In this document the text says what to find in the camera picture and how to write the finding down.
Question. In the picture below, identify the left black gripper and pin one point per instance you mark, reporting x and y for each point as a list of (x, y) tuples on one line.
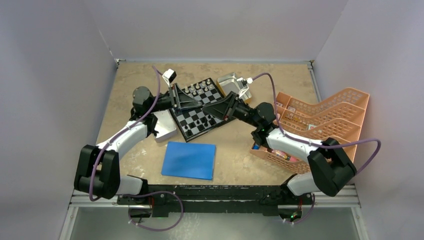
[(183, 101)]

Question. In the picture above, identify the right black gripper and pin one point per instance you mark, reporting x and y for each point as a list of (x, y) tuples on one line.
[(223, 109)]

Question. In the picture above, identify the black chess rook corner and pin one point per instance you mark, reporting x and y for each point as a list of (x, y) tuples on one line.
[(188, 132)]

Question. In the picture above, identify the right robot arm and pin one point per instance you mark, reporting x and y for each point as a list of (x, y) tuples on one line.
[(330, 167)]

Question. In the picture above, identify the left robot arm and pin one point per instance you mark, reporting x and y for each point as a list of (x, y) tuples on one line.
[(98, 169)]

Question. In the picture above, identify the white chess piece row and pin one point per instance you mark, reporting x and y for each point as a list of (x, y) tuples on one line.
[(203, 89)]

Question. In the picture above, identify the black and silver chessboard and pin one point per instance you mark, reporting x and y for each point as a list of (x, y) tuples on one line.
[(197, 116)]

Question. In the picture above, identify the gold rectangular metal tin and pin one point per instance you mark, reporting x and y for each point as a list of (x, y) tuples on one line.
[(227, 84)]

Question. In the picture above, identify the blue folder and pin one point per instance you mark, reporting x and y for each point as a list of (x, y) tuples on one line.
[(189, 160)]

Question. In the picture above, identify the orange plastic tiered organizer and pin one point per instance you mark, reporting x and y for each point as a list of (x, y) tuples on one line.
[(339, 117)]

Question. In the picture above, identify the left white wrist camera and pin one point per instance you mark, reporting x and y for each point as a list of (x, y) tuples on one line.
[(169, 76)]

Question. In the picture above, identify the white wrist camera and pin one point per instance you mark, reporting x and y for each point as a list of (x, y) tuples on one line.
[(244, 88), (169, 76)]

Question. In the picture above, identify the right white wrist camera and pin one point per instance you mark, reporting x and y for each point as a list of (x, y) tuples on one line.
[(244, 88)]

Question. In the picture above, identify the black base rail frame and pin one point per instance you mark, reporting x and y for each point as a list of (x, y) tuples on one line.
[(267, 200)]

